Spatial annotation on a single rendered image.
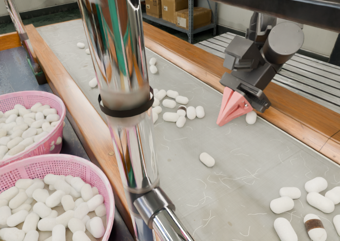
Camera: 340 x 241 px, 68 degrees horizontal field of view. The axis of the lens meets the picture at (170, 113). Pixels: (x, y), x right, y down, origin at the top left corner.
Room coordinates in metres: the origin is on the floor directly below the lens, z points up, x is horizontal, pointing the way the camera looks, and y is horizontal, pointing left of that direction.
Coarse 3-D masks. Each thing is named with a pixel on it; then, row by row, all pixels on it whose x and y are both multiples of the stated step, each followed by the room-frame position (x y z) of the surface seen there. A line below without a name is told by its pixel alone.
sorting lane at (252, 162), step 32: (64, 32) 1.13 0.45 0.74; (64, 64) 0.79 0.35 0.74; (160, 64) 0.75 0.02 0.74; (96, 96) 0.57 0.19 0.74; (192, 96) 0.55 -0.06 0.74; (160, 128) 0.42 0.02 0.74; (192, 128) 0.42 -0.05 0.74; (224, 128) 0.41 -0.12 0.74; (256, 128) 0.41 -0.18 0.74; (160, 160) 0.33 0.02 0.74; (192, 160) 0.32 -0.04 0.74; (224, 160) 0.32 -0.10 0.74; (256, 160) 0.32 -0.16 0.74; (288, 160) 0.31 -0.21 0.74; (320, 160) 0.31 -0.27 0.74; (192, 192) 0.25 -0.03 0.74; (224, 192) 0.25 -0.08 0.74; (256, 192) 0.25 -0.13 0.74; (320, 192) 0.24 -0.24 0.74; (192, 224) 0.20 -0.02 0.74; (224, 224) 0.20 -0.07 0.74; (256, 224) 0.19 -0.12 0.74
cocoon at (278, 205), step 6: (276, 198) 0.22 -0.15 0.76; (282, 198) 0.22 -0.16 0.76; (288, 198) 0.22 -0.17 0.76; (270, 204) 0.22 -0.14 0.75; (276, 204) 0.21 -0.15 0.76; (282, 204) 0.21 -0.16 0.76; (288, 204) 0.21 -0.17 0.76; (276, 210) 0.21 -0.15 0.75; (282, 210) 0.20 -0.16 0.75; (288, 210) 0.21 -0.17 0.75
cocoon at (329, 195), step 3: (333, 189) 0.23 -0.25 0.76; (336, 189) 0.23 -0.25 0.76; (339, 189) 0.23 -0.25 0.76; (327, 192) 0.23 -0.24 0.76; (330, 192) 0.23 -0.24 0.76; (333, 192) 0.23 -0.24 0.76; (336, 192) 0.22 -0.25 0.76; (339, 192) 0.22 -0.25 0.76; (327, 195) 0.22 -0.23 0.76; (330, 195) 0.22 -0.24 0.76; (333, 195) 0.22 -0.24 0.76; (336, 195) 0.22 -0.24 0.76; (339, 195) 0.22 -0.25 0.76; (330, 198) 0.22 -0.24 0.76; (333, 198) 0.22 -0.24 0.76; (336, 198) 0.22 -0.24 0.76; (339, 198) 0.22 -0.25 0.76; (333, 201) 0.22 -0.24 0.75; (336, 201) 0.21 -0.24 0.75; (339, 201) 0.22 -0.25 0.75
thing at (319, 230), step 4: (308, 216) 0.19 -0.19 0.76; (312, 216) 0.19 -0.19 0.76; (316, 216) 0.19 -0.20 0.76; (304, 220) 0.19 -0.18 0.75; (316, 228) 0.17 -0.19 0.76; (320, 228) 0.17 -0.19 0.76; (308, 232) 0.17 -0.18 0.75; (312, 232) 0.17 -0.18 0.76; (316, 232) 0.17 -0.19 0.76; (320, 232) 0.17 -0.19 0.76; (324, 232) 0.17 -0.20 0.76; (312, 236) 0.16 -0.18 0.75; (316, 236) 0.16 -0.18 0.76; (320, 236) 0.16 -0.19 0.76; (324, 236) 0.16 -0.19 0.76; (316, 240) 0.16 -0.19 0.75; (320, 240) 0.16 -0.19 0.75; (324, 240) 0.16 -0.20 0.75
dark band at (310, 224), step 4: (308, 220) 0.18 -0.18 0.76; (312, 220) 0.18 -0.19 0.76; (316, 220) 0.18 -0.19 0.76; (320, 220) 0.18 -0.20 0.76; (304, 224) 0.19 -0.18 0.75; (308, 224) 0.18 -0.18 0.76; (312, 224) 0.18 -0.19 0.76; (316, 224) 0.18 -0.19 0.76; (320, 224) 0.18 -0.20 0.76; (308, 228) 0.18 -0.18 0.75; (312, 228) 0.17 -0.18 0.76; (324, 228) 0.17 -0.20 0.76
